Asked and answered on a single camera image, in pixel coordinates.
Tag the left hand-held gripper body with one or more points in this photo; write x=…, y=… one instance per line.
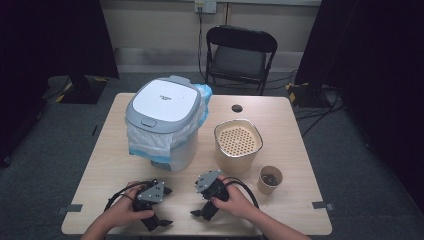
x=151, y=192

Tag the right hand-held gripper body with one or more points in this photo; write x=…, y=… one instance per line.
x=206, y=182

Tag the beige strainer bucket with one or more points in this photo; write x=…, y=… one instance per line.
x=237, y=156

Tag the brown paper cup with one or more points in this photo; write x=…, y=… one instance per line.
x=265, y=188

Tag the dark wet tea leaves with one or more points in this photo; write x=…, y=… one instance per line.
x=270, y=180

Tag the grey white lidded trash bin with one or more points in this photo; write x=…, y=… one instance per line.
x=165, y=100

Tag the person's right hand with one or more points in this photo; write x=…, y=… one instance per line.
x=236, y=201

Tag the person's left hand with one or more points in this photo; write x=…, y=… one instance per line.
x=123, y=211

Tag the white blue plastic bin bag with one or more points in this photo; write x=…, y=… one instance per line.
x=150, y=143

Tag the grey tape strip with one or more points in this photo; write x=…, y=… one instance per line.
x=70, y=208
x=322, y=205

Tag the black stand base yellow stripes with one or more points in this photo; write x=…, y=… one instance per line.
x=83, y=90
x=306, y=95

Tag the black folding chair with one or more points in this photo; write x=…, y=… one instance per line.
x=238, y=61

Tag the black curtain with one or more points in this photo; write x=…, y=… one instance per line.
x=373, y=66
x=50, y=40

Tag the white wall socket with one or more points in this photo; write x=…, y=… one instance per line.
x=205, y=6

